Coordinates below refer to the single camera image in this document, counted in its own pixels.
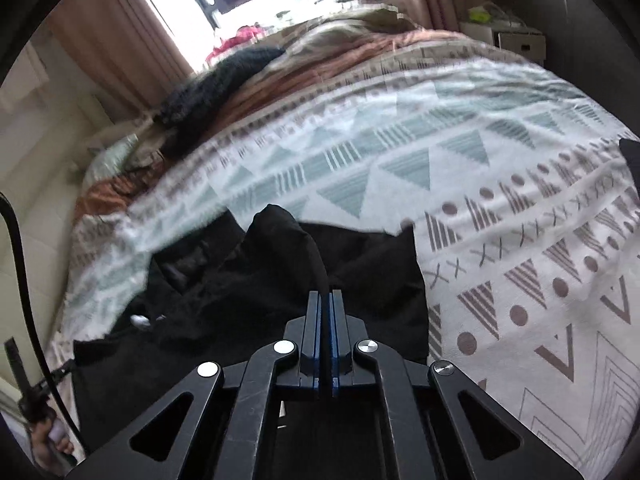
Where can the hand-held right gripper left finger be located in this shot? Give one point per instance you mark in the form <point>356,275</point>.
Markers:
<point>320,340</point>

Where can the light green pillow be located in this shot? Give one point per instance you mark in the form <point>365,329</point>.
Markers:
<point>112,157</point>

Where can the person's left hand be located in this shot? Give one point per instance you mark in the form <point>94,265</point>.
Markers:
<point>52,440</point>

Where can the beige duvet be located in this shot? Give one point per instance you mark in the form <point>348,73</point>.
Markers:
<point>350,25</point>

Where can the cream leather headboard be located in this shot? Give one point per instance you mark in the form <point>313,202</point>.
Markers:
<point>40,150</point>

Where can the red clothes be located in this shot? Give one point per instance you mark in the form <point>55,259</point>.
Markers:
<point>235,42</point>

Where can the white nightstand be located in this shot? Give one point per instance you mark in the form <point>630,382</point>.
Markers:
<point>505,37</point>

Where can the dark knit sweater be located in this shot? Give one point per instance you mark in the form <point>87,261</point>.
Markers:
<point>210,90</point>

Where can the black button-up jacket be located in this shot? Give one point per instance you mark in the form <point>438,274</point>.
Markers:
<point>360,270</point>

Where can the bed with patterned cover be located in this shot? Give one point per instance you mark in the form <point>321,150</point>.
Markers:
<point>500,160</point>

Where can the green packet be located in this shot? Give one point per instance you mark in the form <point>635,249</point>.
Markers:
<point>480,12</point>

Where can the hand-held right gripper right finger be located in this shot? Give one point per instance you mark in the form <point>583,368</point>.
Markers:
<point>336,340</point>

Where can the folded black garment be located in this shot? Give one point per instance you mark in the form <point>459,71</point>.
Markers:
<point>631,160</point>

